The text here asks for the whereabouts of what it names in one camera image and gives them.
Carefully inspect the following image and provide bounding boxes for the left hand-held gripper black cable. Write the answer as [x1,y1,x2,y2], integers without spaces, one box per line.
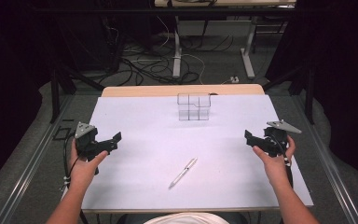
[62,133,90,224]

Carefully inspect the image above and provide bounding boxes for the person's right hand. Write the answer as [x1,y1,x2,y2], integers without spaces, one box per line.
[252,135,297,188]

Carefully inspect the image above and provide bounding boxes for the white table sheet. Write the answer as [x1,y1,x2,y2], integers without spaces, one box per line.
[80,94,314,212]

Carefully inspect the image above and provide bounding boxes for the aluminium floor rail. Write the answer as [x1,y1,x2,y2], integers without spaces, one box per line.
[291,94,358,224]
[0,94,76,224]

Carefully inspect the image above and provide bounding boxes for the tangle of black floor cables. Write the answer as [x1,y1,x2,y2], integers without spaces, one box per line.
[105,18,235,87]

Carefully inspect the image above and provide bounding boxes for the white desk leg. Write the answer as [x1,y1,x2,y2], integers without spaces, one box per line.
[172,15,183,79]
[240,17,259,79]

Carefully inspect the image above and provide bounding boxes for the white desk top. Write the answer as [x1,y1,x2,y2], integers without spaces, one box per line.
[153,0,297,8]

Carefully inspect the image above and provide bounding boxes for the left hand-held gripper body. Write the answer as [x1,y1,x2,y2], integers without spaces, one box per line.
[74,121,111,162]

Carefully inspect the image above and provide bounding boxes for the clear acrylic organizer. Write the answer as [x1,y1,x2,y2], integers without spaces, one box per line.
[176,91,212,122]

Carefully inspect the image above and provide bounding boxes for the white pen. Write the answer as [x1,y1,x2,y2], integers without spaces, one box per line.
[168,157,199,189]

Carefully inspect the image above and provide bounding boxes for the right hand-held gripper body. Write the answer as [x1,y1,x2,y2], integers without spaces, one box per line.
[262,119,303,159]

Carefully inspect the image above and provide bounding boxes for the black metal stand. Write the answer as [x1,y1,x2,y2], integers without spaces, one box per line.
[49,60,105,124]
[262,63,315,125]

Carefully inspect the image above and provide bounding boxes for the white floor cable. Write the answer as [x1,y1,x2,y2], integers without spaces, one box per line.
[153,15,207,85]

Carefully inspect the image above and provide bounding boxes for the right hand-held gripper black cable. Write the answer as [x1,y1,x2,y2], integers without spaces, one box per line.
[272,138,295,189]

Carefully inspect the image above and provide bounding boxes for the person's left hand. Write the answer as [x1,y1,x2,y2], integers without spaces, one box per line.
[69,138,109,188]

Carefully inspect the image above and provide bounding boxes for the person's white shirt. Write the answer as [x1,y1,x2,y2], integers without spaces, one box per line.
[144,212,231,224]

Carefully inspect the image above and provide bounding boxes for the hand-held gripper black cable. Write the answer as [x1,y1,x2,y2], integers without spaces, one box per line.
[62,133,90,224]
[272,138,295,189]

